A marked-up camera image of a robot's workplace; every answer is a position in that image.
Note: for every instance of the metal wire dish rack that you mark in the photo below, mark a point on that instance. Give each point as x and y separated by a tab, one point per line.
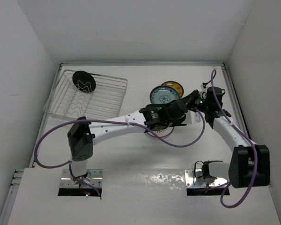
68	103

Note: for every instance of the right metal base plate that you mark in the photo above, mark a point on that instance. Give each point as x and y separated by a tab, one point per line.
194	179

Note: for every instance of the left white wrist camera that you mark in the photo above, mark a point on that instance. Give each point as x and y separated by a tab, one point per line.
192	118

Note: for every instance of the metal base plate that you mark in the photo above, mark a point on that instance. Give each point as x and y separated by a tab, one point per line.
194	179
94	178

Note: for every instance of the yellow ornate plate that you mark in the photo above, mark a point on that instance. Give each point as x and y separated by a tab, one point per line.
176	86

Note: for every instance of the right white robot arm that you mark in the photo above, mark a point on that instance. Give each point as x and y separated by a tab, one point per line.
245	152

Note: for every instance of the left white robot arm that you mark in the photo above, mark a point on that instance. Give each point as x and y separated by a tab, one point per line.
83	135

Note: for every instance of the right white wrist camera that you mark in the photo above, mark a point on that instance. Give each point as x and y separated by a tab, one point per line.
204	88

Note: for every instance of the white plate orange sunburst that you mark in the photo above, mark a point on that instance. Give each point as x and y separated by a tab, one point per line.
164	133

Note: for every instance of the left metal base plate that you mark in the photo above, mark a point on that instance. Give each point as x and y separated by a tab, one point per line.
94	178

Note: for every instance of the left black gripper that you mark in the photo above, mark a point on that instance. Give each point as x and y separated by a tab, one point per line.
180	120

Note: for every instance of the black plate white squiggle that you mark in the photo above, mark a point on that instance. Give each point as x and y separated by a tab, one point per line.
84	81

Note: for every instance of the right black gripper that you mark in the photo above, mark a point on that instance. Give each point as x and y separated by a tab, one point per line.
188	99

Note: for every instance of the teal blue patterned plate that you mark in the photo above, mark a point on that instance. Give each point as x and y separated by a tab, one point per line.
163	95

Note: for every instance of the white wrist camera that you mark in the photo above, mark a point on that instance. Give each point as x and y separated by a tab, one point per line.
204	88
192	118

